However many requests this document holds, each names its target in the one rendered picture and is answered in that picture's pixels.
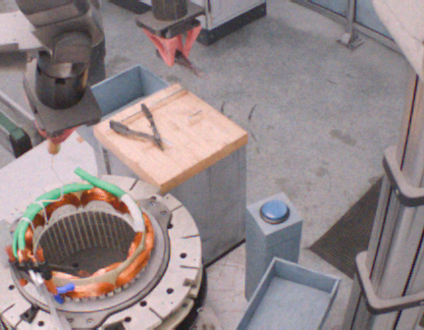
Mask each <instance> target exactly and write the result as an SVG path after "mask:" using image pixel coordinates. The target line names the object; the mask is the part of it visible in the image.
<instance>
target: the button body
mask: <svg viewBox="0 0 424 330"><path fill-rule="evenodd" d="M274 199H275V200H279V201H282V202H284V203H285V204H286V205H287V206H288V207H289V209H290V216H289V218H288V219H287V220H286V221H285V222H283V223H280V224H271V225H270V224H268V223H266V222H264V221H263V220H262V219H261V218H260V215H259V209H260V207H261V205H262V204H263V203H265V202H267V201H269V200H274ZM302 227H303V219H302V217H301V216H300V215H299V213H298V212H297V210H296V208H295V207H294V206H293V205H292V203H290V200H289V199H288V198H287V197H286V195H285V194H284V193H283V192H281V193H279V194H276V195H273V196H271V197H268V198H265V199H262V200H260V201H258V202H255V203H252V204H250V205H248V206H247V207H246V228H245V289H244V297H245V299H246V300H247V302H248V303H249V302H250V300H251V298H252V296H253V294H254V292H255V291H256V290H257V288H258V286H259V284H260V282H261V280H262V278H263V276H264V274H265V273H266V272H267V270H268V268H269V266H270V264H271V262H272V260H273V259H274V257H277V258H279V259H281V260H287V261H289V262H292V263H295V264H298V260H299V251H300V240H301V230H302Z"/></svg>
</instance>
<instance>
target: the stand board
mask: <svg viewBox="0 0 424 330"><path fill-rule="evenodd" d="M181 88H183V86H181V85H180V84H178V83H175V84H173V85H171V86H169V87H168V88H166V89H164V90H162V91H159V92H157V93H155V94H153V95H151V96H149V97H148V98H146V99H144V100H142V101H140V102H138V103H136V104H135V105H133V106H131V107H129V108H128V109H126V110H124V111H122V112H120V113H118V114H116V115H114V116H112V117H110V118H108V119H107V120H106V121H105V122H103V123H101V124H99V125H97V126H95V127H93V129H94V134H95V137H96V138H97V139H98V140H100V141H101V142H102V143H103V144H104V145H105V146H106V147H107V148H109V149H110V150H111V151H112V152H113V153H114V154H115V155H116V156H118V157H119V158H120V159H121V160H122V161H123V162H124V163H126V164H127V165H128V166H129V167H130V168H131V169H132V170H133V171H135V172H136V173H137V174H138V175H139V176H140V177H141V179H143V180H144V181H145V182H147V183H149V184H152V185H154V187H156V188H158V189H160V191H162V193H160V195H163V194H165V193H167V192H169V191H171V190H172V189H174V188H176V187H177V185H179V184H181V183H182V182H184V181H186V180H187V179H189V178H191V177H192V176H194V175H196V174H197V173H199V172H201V171H202V170H204V169H206V168H207V167H209V166H211V165H212V164H214V163H216V162H217V161H219V160H221V159H222V158H224V157H226V156H227V155H229V154H230V153H232V152H234V151H235V150H237V149H239V148H240V147H242V146H244V145H245V144H247V143H248V132H247V131H245V130H244V129H242V128H241V127H239V126H238V125H236V124H235V123H234V122H232V121H231V120H229V119H228V118H226V117H225V116H223V115H222V114H221V113H219V112H218V111H216V110H215V109H214V108H213V107H212V106H210V105H209V104H207V103H206V102H205V101H203V100H202V99H200V98H199V97H197V96H196V95H194V94H193V93H192V92H190V91H188V93H187V94H185V95H183V96H181V97H179V98H178V99H176V100H174V101H172V102H170V103H168V104H166V105H165V106H163V107H160V108H158V109H156V110H154V111H152V112H151V114H152V117H153V120H154V123H155V126H156V129H157V132H158V133H160V134H162V137H163V138H166V139H168V140H169V141H170V142H171V143H172V144H173V145H174V146H171V145H169V144H167V143H165V142H163V143H160V145H162V147H163V148H164V151H162V150H160V149H159V148H158V147H157V146H154V147H153V148H151V149H149V150H146V146H145V140H146V138H142V137H136V136H133V135H127V136H126V135H124V134H122V133H120V132H117V131H115V132H114V133H113V134H111V135H109V136H107V135H106V129H107V128H109V126H110V124H109V121H110V120H111V119H113V120H115V121H118V122H119V121H121V120H122V119H124V118H126V117H128V116H129V115H131V114H133V113H135V112H137V111H138V110H140V109H141V108H140V103H145V105H146V106H148V105H150V104H152V103H154V102H155V101H157V100H159V99H162V98H164V97H166V96H168V95H170V94H172V93H173V92H175V91H177V90H179V89H181ZM199 110H202V111H203V119H202V120H201V121H199V122H197V123H195V124H194V125H192V126H189V125H188V116H190V115H192V114H194V113H196V112H197V111H199ZM146 125H148V126H150V124H149V122H148V121H147V119H146V118H145V116H143V117H141V118H139V119H137V120H136V121H134V122H132V123H130V124H128V125H127V126H129V129H133V130H137V131H140V132H144V133H147V134H151V135H153V133H152V130H151V129H149V128H148V127H147V126H146Z"/></svg>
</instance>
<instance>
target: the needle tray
mask: <svg viewBox="0 0 424 330"><path fill-rule="evenodd" d="M340 281H341V277H340V278H339V277H337V276H334V275H332V274H330V275H329V274H327V273H324V272H322V271H317V270H315V269H312V268H310V267H309V268H307V267H304V266H302V265H299V264H295V263H292V262H289V261H287V260H281V259H279V258H277V257H274V259H273V260H272V262H271V264H270V266H269V268H268V270H267V272H266V273H265V274H264V276H263V278H262V280H261V282H260V284H259V286H258V288H257V290H256V291H255V292H254V294H253V296H252V298H251V300H250V302H249V304H248V305H247V306H246V308H245V310H244V312H243V313H242V314H241V316H240V317H239V319H238V322H237V323H236V324H235V326H234V328H233V330H321V329H322V326H323V324H324V322H325V320H326V317H327V315H328V313H329V311H330V309H331V306H332V304H333V302H334V300H335V297H336V295H337V291H338V288H339V285H340Z"/></svg>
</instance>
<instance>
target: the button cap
mask: <svg viewBox="0 0 424 330"><path fill-rule="evenodd" d="M287 212H288V208H287V206H286V205H285V204H284V203H283V202H282V201H279V200H275V199H274V200H269V201H267V202H266V203H265V204H264V205H263V208H262V213H263V216H264V217H265V218H267V219H268V220H271V221H275V220H280V219H283V218H285V217H286V215H287Z"/></svg>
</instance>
